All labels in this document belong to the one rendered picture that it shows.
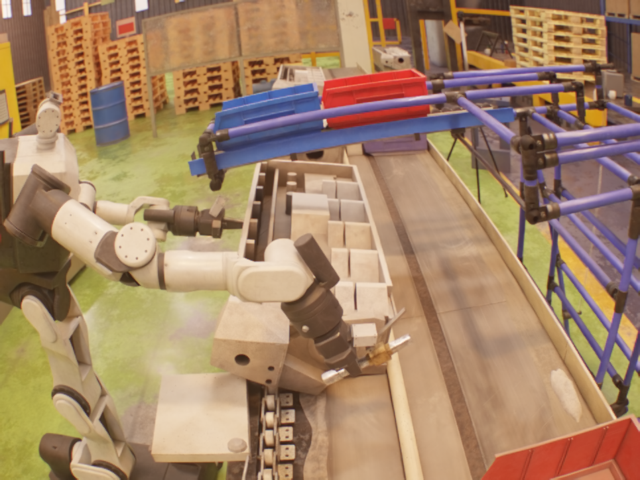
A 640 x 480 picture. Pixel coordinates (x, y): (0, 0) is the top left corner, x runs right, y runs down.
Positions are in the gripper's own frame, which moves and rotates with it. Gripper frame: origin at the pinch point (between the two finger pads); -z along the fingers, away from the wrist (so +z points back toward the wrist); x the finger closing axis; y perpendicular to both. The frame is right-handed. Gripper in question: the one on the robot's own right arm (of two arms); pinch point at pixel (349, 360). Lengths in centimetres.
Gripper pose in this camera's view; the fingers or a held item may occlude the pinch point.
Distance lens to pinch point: 108.4
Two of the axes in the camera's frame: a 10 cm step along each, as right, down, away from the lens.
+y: -8.6, 4.7, 2.0
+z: -5.1, -7.8, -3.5
